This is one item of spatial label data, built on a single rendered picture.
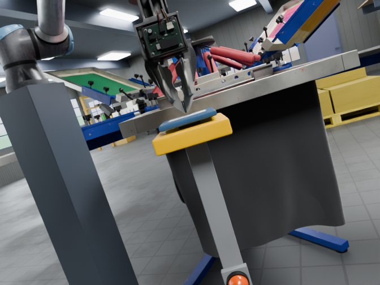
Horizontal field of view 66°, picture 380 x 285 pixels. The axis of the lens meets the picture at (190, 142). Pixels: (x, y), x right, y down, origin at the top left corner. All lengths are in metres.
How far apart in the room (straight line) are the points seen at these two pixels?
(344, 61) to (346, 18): 10.40
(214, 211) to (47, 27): 0.90
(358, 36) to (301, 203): 10.39
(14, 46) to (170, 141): 0.89
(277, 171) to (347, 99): 3.75
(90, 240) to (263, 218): 0.66
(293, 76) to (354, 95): 3.85
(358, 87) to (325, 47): 6.52
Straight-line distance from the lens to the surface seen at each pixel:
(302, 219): 0.95
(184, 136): 0.47
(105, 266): 1.29
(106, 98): 2.31
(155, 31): 0.48
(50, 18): 1.18
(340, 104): 4.55
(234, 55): 1.96
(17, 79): 1.23
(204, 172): 0.53
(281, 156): 0.85
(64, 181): 1.16
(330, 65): 0.78
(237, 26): 11.29
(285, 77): 0.74
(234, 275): 0.60
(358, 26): 11.20
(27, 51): 1.27
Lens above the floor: 1.01
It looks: 9 degrees down
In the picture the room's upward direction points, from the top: 17 degrees counter-clockwise
